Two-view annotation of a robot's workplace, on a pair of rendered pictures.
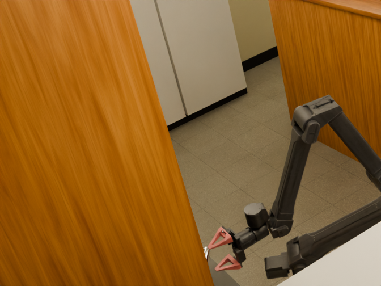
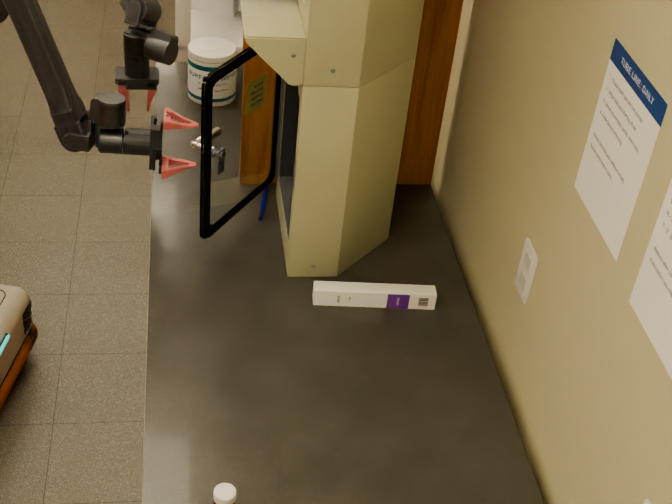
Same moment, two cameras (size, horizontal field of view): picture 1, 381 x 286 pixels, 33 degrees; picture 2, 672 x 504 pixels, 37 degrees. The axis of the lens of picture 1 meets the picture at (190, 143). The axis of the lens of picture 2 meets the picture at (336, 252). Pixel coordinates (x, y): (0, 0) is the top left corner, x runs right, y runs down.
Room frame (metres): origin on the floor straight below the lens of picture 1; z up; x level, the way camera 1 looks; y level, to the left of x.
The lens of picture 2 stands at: (3.37, 0.69, 2.34)
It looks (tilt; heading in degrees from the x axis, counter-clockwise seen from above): 37 degrees down; 190
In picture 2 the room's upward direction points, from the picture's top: 7 degrees clockwise
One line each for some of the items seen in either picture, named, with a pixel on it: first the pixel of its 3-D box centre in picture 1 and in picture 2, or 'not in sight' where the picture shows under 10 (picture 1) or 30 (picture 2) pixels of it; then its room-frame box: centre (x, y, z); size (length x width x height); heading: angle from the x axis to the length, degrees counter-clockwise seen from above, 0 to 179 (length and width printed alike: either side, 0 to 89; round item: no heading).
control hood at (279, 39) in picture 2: not in sight; (268, 25); (1.55, 0.16, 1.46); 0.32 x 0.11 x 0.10; 22
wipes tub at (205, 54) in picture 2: not in sight; (211, 71); (0.97, -0.16, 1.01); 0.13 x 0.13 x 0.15
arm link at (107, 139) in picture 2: (257, 230); (112, 137); (1.66, -0.13, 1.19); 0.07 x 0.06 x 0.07; 111
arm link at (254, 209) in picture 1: (265, 219); (97, 119); (1.66, -0.17, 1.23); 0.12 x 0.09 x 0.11; 95
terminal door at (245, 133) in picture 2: not in sight; (241, 134); (1.54, 0.11, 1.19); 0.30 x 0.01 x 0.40; 166
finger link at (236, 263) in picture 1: (226, 259); (174, 158); (1.62, -0.01, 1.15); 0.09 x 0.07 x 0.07; 111
